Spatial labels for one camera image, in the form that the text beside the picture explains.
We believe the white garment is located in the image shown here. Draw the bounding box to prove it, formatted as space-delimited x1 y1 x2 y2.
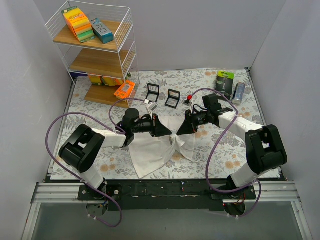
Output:
128 116 196 179

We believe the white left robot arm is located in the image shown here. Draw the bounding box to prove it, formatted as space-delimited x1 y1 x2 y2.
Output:
58 108 172 200

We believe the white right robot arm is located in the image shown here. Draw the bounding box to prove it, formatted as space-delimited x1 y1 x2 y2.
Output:
177 93 288 199

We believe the floral table mat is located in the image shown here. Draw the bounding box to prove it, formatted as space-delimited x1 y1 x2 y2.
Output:
49 68 281 181

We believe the right black display box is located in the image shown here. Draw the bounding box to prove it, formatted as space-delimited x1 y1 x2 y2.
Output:
164 89 181 109

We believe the black display box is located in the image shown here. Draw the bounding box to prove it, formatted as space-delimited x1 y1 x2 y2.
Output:
145 83 160 103
164 89 181 109

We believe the left black display box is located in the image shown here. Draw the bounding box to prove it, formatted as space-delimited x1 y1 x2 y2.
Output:
145 83 160 103

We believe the green black razor package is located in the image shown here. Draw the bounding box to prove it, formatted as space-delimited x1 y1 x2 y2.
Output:
215 70 235 100

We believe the orange small package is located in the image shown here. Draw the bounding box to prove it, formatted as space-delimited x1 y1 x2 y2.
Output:
113 80 136 100

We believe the blue silver can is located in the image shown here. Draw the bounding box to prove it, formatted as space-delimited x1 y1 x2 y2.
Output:
231 82 246 106

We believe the yellow sponge pack lower shelf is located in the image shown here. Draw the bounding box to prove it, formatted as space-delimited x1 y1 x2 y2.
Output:
88 75 124 87

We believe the teal grey carton box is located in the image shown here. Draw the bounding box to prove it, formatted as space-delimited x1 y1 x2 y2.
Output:
87 13 114 44

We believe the orange sponge pack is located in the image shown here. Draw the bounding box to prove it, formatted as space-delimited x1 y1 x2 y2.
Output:
61 6 96 44

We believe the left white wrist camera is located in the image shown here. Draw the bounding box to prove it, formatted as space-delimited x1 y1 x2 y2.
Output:
144 99 158 117

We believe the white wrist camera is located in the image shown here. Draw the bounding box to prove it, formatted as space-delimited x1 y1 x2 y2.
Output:
144 99 158 117
182 94 193 108

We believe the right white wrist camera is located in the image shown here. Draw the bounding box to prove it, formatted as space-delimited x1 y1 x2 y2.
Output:
182 94 193 108

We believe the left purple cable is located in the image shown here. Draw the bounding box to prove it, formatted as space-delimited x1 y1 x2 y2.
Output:
45 97 151 228

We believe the purple cable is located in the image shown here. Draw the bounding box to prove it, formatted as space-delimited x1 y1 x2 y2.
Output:
187 87 263 218
45 97 151 228

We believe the white wire wooden shelf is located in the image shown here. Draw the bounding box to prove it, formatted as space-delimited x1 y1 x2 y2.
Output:
45 0 140 108

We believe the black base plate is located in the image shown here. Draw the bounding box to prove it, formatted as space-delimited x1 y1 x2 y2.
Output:
77 178 257 212

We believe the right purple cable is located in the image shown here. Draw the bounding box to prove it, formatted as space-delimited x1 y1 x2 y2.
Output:
187 87 263 218

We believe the aluminium frame rail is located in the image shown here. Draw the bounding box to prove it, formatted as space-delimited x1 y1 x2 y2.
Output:
22 181 313 240

